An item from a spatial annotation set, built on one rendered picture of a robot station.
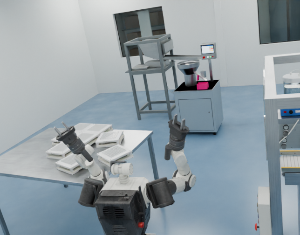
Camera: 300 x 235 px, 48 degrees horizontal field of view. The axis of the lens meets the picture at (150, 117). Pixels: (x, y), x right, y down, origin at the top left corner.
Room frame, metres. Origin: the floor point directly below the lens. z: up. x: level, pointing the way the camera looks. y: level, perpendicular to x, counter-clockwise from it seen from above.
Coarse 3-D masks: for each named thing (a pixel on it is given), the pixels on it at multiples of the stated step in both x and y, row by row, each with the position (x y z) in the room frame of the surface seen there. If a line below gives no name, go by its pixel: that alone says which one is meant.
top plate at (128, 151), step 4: (124, 148) 2.91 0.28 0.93; (100, 152) 2.91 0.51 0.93; (116, 152) 2.85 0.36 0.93; (124, 152) 2.82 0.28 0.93; (128, 152) 2.81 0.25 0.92; (100, 156) 2.84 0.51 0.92; (104, 156) 2.81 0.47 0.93; (108, 156) 2.80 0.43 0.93; (116, 156) 2.77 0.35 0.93; (120, 156) 2.77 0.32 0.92; (108, 160) 2.73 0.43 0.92; (112, 160) 2.72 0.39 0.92
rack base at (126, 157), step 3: (126, 156) 2.83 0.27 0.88; (129, 156) 2.82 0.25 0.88; (132, 156) 2.83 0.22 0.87; (99, 159) 2.88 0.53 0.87; (102, 159) 2.85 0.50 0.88; (120, 159) 2.78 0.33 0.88; (123, 159) 2.78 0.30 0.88; (126, 159) 2.81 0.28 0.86; (102, 162) 2.83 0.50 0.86; (105, 162) 2.78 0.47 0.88; (108, 162) 2.77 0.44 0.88; (108, 165) 2.74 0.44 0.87
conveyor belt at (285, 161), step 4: (280, 156) 2.44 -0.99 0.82; (284, 156) 2.41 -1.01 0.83; (288, 156) 2.40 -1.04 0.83; (292, 156) 2.39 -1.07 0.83; (296, 156) 2.38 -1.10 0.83; (280, 160) 2.38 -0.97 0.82; (284, 160) 2.35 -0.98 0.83; (288, 160) 2.34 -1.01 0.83; (292, 160) 2.33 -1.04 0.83; (296, 160) 2.32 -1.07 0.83; (280, 164) 2.33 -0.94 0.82; (284, 164) 2.29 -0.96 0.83; (288, 164) 2.28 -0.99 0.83; (292, 164) 2.27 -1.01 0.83; (296, 164) 2.26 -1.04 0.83; (280, 168) 2.28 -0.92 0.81; (284, 176) 2.20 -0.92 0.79
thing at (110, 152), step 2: (112, 148) 2.94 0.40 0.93; (114, 148) 2.93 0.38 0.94; (116, 148) 2.92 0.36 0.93; (118, 148) 2.92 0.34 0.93; (120, 148) 2.90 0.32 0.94; (108, 150) 2.91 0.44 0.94; (110, 150) 2.91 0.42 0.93; (112, 150) 2.91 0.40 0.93; (114, 150) 2.89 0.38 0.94; (116, 150) 2.89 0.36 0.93; (118, 150) 2.88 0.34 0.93; (120, 150) 2.87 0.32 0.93; (122, 150) 2.86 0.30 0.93; (104, 152) 2.88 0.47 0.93; (106, 152) 2.87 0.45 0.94; (108, 152) 2.86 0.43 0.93; (110, 152) 2.86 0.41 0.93; (112, 152) 2.85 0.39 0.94; (114, 152) 2.84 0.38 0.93; (118, 152) 2.82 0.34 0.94; (108, 154) 2.83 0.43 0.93; (110, 154) 2.81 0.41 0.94; (112, 154) 2.81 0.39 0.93
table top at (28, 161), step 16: (48, 128) 4.12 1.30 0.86; (64, 128) 4.01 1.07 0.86; (32, 144) 3.65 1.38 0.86; (48, 144) 3.56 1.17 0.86; (128, 144) 3.16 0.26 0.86; (0, 160) 3.33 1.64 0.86; (16, 160) 3.25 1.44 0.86; (32, 160) 3.18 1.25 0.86; (48, 160) 3.11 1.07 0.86; (96, 160) 2.91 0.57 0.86; (16, 176) 2.91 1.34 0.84; (32, 176) 2.81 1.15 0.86; (48, 176) 2.75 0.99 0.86; (64, 176) 2.70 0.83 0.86; (80, 176) 2.65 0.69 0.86
